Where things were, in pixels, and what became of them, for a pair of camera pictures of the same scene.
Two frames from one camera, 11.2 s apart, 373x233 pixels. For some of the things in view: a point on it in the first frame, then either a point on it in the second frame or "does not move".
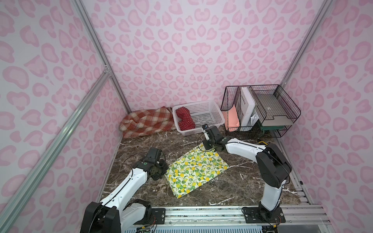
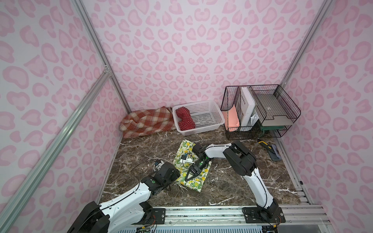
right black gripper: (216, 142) → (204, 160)
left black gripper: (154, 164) → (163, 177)
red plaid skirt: (147, 121) does not move
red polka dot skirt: (186, 122) does not move
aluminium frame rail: (298, 220) does not move
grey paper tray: (272, 112) does not move
